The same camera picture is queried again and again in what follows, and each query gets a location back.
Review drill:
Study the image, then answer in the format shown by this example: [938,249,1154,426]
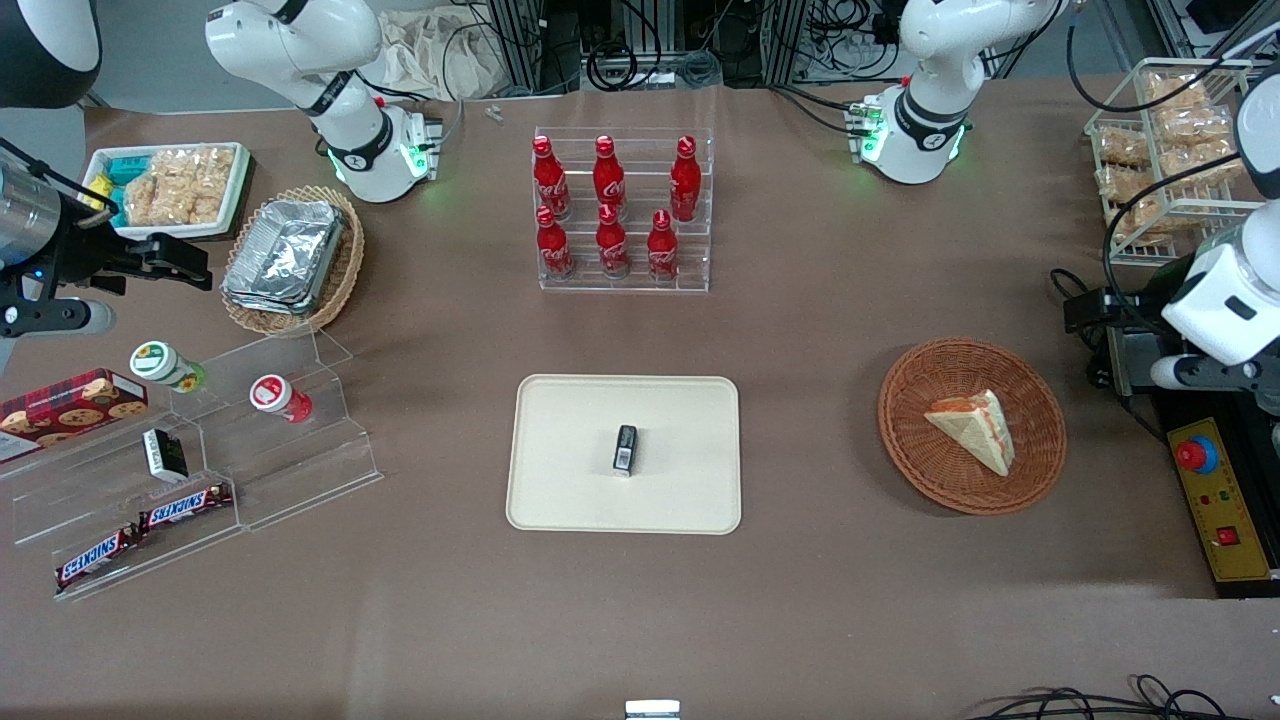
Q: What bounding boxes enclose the red cola bottle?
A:
[592,134,628,214]
[669,135,703,224]
[532,135,573,222]
[595,203,632,279]
[535,205,576,282]
[646,208,681,283]

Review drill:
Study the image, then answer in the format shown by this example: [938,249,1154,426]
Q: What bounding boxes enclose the red cookie box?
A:
[0,368,150,464]

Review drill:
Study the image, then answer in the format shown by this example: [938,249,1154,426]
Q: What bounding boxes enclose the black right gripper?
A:
[38,214,214,302]

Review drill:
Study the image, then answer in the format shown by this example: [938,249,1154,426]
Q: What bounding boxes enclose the red lidded cup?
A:
[249,374,314,424]

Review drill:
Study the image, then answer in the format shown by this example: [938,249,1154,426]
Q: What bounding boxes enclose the triangular sandwich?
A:
[923,389,1017,478]

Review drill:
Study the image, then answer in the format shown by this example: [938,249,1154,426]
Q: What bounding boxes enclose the green lidded cup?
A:
[129,340,207,394]

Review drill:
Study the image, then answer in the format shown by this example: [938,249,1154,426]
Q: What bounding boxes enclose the grey metal box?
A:
[1104,328,1177,399]

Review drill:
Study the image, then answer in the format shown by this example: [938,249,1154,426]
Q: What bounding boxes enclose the black table cable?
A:
[1048,266,1113,393]

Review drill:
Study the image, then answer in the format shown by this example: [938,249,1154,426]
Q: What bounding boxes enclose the oval tan wicker basket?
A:
[219,184,367,339]

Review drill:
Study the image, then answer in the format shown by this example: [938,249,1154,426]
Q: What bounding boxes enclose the bag of rice crackers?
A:
[121,146,237,228]

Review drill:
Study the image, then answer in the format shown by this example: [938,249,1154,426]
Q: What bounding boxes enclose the yellow emergency stop box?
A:
[1166,417,1277,584]

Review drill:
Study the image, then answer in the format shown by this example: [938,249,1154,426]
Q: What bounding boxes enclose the beige plastic tray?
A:
[506,374,743,536]

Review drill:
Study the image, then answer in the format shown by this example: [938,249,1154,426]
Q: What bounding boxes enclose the clear acrylic step shelf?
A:
[0,329,384,603]

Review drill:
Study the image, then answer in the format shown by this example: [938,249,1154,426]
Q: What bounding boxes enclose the white rectangular snack tray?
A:
[81,141,253,242]

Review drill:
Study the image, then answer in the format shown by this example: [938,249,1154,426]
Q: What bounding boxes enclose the white wire rack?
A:
[1084,57,1263,267]

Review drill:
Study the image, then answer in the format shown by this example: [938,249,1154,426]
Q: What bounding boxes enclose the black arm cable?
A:
[1064,18,1246,114]

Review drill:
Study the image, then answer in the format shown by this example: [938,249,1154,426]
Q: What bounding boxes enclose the small black white box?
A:
[142,427,190,484]

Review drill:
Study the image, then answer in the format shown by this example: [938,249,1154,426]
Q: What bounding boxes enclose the round brown wicker basket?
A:
[878,337,1068,517]

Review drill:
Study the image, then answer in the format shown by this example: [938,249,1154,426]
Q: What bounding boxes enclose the bagged fried snack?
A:
[1154,104,1237,153]
[1099,164,1163,208]
[1096,129,1152,170]
[1143,74,1217,113]

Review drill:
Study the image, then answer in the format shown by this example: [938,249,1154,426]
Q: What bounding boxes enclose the Snickers bar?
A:
[137,483,234,534]
[54,526,142,592]

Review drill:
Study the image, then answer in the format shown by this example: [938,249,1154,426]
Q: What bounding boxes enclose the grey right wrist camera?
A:
[0,297,117,339]

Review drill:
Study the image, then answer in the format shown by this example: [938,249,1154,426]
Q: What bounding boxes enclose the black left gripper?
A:
[1063,254,1198,334]

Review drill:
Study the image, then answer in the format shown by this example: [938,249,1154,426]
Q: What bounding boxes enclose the beige cloth bag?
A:
[378,8,523,102]

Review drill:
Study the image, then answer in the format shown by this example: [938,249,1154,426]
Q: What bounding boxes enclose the stack of foil trays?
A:
[221,197,348,317]

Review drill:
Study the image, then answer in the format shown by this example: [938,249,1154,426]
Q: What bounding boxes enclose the black floor cables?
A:
[965,673,1280,720]

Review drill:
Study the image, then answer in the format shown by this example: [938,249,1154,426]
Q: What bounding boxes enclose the clear acrylic bottle rack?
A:
[532,126,716,295]

